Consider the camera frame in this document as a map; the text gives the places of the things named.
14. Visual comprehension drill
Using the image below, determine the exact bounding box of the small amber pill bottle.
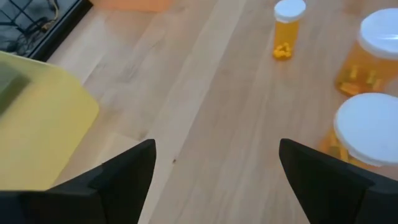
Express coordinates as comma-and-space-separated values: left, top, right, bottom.
272, 0, 307, 62

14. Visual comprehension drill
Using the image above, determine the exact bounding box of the coiled black cable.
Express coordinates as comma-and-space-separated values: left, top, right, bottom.
0, 0, 62, 57

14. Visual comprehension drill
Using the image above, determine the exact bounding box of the black aluminium table frame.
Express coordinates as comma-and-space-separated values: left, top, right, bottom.
27, 0, 94, 62

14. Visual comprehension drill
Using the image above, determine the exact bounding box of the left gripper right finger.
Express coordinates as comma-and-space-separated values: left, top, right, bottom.
278, 138, 398, 224

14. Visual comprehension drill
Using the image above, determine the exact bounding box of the orange translucent plastic bin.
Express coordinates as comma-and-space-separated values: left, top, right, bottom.
93, 0, 175, 13

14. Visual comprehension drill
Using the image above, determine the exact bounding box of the large amber pill bottle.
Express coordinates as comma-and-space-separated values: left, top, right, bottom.
318, 92, 398, 170
334, 7, 398, 97

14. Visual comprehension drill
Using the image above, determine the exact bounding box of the yellow translucent plastic bin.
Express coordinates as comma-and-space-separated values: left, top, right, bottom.
0, 50, 100, 191

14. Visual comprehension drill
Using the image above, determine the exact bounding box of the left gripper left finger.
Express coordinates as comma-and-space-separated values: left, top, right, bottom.
0, 138, 157, 224

